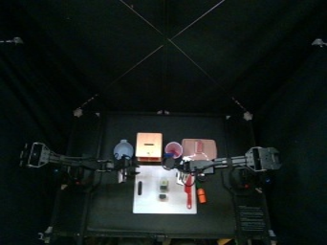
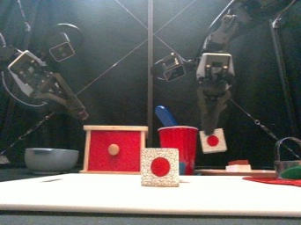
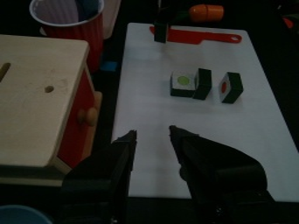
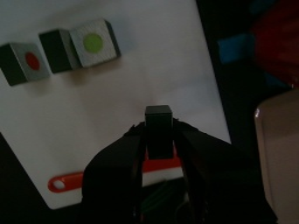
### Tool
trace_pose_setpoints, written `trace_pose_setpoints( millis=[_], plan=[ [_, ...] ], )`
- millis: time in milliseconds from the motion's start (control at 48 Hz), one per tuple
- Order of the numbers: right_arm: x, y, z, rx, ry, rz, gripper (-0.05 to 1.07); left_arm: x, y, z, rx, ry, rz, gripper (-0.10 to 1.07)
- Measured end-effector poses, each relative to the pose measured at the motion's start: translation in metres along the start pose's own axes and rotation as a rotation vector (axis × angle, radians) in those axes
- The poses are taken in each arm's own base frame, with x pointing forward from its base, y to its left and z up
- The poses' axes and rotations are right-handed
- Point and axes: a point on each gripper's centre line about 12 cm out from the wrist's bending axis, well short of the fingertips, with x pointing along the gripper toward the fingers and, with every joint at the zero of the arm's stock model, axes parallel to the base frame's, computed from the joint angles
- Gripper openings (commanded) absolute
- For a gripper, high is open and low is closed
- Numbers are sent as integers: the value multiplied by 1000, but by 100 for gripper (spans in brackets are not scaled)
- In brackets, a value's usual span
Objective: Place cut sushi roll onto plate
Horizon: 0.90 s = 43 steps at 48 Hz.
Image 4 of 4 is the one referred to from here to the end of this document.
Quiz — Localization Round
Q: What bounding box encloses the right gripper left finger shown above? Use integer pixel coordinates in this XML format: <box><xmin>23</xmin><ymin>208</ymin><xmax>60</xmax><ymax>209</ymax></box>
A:
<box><xmin>79</xmin><ymin>122</ymin><xmax>147</xmax><ymax>224</ymax></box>

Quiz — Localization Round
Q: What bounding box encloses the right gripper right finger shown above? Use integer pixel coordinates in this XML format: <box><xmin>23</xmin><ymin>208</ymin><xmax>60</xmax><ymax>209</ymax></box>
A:
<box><xmin>172</xmin><ymin>119</ymin><xmax>279</xmax><ymax>224</ymax></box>

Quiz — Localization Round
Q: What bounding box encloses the sushi piece dark nori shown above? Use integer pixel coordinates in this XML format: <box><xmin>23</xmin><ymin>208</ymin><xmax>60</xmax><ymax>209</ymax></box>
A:
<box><xmin>144</xmin><ymin>104</ymin><xmax>174</xmax><ymax>160</ymax></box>

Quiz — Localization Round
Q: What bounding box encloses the sushi piece green centre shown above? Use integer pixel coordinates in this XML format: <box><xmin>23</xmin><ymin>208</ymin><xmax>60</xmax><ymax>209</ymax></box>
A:
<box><xmin>70</xmin><ymin>18</ymin><xmax>123</xmax><ymax>69</ymax></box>

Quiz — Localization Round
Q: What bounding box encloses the wooden serving plate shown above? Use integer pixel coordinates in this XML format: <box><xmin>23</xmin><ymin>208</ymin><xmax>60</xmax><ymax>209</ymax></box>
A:
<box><xmin>254</xmin><ymin>88</ymin><xmax>299</xmax><ymax>224</ymax></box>

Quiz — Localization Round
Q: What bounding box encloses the sushi piece red centre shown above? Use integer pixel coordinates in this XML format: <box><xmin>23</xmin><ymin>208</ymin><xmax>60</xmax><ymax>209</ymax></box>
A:
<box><xmin>0</xmin><ymin>42</ymin><xmax>52</xmax><ymax>88</ymax></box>

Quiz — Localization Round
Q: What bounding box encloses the red toy knife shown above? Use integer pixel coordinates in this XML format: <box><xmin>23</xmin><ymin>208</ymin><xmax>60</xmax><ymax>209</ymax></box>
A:
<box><xmin>47</xmin><ymin>151</ymin><xmax>184</xmax><ymax>194</ymax></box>

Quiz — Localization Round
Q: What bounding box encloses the white cutting board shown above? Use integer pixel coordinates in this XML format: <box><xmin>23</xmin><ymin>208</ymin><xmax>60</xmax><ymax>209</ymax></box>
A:
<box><xmin>0</xmin><ymin>0</ymin><xmax>233</xmax><ymax>210</ymax></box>

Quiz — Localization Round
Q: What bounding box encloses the blue plastic utensil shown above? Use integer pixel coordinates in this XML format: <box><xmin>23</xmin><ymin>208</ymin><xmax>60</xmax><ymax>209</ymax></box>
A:
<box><xmin>217</xmin><ymin>32</ymin><xmax>258</xmax><ymax>65</ymax></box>

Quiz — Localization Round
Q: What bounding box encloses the red plastic cup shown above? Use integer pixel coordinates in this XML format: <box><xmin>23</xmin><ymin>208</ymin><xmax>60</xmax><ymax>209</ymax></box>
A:
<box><xmin>250</xmin><ymin>0</ymin><xmax>299</xmax><ymax>88</ymax></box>

